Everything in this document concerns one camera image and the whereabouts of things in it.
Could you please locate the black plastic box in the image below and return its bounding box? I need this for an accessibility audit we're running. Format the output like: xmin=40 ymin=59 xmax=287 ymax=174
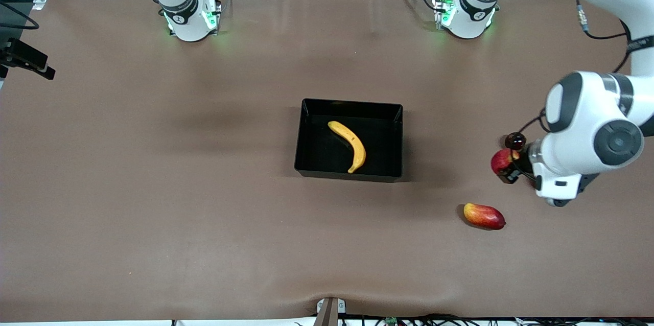
xmin=294 ymin=98 xmax=404 ymax=183

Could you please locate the brown table mat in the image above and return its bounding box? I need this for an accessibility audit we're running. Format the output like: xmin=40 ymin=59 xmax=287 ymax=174
xmin=0 ymin=0 xmax=654 ymax=322

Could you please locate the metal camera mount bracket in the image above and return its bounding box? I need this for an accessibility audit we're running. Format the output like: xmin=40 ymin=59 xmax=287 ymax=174
xmin=316 ymin=297 xmax=347 ymax=326

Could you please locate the small red yellow apple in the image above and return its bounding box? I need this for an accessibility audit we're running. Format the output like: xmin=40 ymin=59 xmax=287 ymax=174
xmin=491 ymin=148 xmax=515 ymax=177

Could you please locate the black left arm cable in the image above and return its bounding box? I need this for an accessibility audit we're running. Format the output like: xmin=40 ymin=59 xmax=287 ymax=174
xmin=575 ymin=0 xmax=637 ymax=74

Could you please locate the red yellow mango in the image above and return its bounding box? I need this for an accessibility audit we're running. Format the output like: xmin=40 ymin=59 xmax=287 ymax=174
xmin=463 ymin=203 xmax=506 ymax=230

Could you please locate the dark purple plum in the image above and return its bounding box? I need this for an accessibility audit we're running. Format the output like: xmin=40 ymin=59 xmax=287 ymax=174
xmin=505 ymin=132 xmax=527 ymax=152

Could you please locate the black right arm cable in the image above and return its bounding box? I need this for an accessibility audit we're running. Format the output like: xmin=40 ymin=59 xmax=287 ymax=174
xmin=0 ymin=2 xmax=40 ymax=29

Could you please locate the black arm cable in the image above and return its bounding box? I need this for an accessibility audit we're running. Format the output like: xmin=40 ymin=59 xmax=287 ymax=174
xmin=575 ymin=0 xmax=637 ymax=74
xmin=0 ymin=2 xmax=40 ymax=29

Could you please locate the yellow banana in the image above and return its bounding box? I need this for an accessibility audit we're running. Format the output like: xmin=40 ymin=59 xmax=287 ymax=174
xmin=328 ymin=121 xmax=367 ymax=174

